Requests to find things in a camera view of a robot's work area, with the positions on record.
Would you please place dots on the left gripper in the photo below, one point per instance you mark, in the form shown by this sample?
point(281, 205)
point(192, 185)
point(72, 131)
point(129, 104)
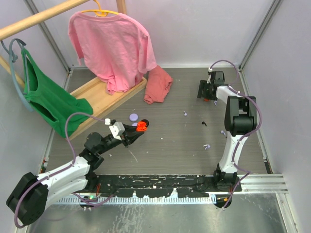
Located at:
point(129, 135)

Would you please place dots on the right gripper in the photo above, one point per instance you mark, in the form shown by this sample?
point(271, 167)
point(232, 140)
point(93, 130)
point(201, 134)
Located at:
point(202, 85)

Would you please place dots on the orange earbud case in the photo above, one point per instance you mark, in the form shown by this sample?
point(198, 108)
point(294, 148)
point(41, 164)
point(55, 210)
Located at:
point(141, 126)

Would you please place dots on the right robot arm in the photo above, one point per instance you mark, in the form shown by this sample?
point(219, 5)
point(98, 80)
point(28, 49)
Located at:
point(194, 138)

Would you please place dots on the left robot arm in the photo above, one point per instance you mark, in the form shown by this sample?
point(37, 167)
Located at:
point(33, 194)

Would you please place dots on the black earbud case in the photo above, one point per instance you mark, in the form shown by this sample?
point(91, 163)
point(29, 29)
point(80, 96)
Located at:
point(146, 122)

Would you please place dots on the salmon folded shirt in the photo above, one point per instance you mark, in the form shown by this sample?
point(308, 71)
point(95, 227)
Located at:
point(158, 85)

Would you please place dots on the green tank top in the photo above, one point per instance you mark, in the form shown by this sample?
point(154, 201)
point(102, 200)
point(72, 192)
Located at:
point(51, 101)

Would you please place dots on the pink t-shirt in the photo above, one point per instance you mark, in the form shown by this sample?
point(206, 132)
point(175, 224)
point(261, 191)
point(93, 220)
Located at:
point(117, 49)

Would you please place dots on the wooden clothes rack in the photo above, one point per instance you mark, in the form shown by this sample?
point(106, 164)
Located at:
point(39, 18)

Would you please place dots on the yellow hanger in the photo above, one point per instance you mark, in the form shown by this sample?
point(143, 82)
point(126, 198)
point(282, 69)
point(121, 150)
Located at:
point(99, 11)

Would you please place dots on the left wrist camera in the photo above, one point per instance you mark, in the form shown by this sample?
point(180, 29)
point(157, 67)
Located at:
point(117, 129)

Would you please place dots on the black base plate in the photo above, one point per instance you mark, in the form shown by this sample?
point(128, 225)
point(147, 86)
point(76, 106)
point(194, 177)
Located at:
point(156, 186)

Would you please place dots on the white cable duct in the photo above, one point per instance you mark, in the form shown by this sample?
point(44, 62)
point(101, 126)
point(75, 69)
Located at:
point(145, 200)

